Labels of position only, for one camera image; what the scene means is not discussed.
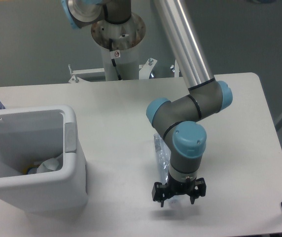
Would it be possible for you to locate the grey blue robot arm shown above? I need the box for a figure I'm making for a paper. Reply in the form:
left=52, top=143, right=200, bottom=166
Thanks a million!
left=62, top=0, right=233, bottom=204

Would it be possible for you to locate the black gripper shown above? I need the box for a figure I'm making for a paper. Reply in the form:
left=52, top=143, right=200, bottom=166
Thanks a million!
left=152, top=174, right=207, bottom=207

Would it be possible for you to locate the black cable on pedestal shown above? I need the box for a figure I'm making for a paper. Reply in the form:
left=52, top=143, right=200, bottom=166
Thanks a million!
left=108, top=38, right=122, bottom=81

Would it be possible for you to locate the white trash can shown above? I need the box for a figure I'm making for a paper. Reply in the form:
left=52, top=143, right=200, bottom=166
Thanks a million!
left=0, top=105, right=88, bottom=212

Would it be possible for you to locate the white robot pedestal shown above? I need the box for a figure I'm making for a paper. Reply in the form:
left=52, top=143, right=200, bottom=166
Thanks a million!
left=67, top=13, right=182, bottom=84

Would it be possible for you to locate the clear plastic bottle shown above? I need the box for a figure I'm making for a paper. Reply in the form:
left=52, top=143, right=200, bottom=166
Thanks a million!
left=153, top=132, right=192, bottom=210

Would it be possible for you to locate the trash inside can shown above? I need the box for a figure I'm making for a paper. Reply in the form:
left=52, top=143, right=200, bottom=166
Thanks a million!
left=23, top=161, right=41, bottom=175

